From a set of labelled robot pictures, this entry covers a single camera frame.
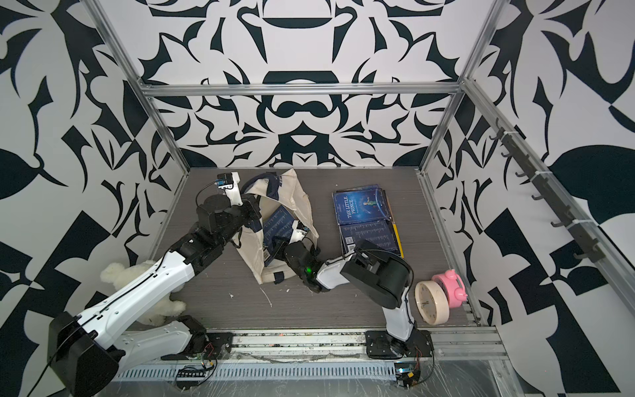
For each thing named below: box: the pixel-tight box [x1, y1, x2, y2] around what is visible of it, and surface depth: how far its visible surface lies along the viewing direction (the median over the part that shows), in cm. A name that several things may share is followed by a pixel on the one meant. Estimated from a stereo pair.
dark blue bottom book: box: [331, 184, 393, 226], surface depth 101 cm
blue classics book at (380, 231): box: [338, 217, 402, 254], surface depth 95 cm
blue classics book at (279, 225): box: [262, 205, 297, 267], surface depth 90 cm
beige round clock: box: [414, 280, 450, 326], surface depth 74 cm
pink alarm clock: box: [431, 268, 468, 309], surface depth 77 cm
